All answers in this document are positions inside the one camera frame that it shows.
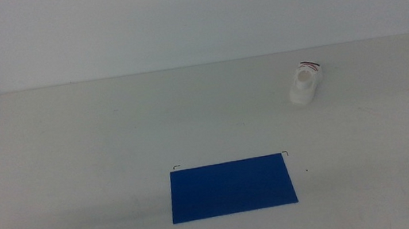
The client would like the blue rectangular mat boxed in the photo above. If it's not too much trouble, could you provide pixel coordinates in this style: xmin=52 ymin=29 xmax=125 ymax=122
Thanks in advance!
xmin=165 ymin=150 xmax=300 ymax=225

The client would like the white toy shoe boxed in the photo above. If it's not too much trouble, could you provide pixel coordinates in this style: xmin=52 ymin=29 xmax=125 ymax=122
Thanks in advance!
xmin=284 ymin=58 xmax=328 ymax=107

